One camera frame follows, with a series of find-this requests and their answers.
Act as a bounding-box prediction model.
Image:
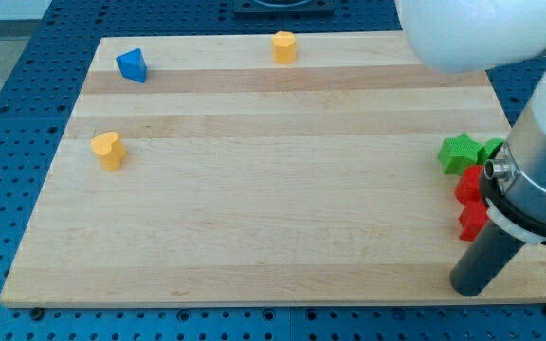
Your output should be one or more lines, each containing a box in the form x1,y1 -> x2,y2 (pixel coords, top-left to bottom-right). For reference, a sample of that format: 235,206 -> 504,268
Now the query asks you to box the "wooden board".
0,30 -> 546,309

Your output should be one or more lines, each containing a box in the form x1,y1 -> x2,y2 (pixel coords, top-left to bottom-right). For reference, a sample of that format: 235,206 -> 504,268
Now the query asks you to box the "green star block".
437,133 -> 483,175

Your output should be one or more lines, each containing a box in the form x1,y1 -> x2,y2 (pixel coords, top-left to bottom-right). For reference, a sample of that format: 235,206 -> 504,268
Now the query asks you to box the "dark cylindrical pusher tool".
449,221 -> 525,296

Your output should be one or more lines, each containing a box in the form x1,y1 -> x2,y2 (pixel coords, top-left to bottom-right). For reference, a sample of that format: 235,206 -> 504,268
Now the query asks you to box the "red star block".
459,201 -> 488,242

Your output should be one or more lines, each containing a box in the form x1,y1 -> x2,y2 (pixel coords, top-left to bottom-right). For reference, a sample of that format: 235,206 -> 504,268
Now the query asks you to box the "yellow heart block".
90,131 -> 127,171

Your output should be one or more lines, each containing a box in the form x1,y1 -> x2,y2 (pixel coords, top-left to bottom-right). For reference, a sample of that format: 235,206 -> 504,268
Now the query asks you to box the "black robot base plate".
231,0 -> 336,15

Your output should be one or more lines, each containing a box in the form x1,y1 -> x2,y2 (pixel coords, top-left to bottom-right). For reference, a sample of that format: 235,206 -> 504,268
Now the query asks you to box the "yellow hexagon block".
271,31 -> 297,64

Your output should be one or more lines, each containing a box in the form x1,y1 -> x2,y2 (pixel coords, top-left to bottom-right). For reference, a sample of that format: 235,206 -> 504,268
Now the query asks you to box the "blue triangle block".
116,48 -> 147,83

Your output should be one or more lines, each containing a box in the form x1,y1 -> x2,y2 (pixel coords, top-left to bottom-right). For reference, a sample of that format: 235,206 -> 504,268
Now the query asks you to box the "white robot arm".
395,0 -> 546,244

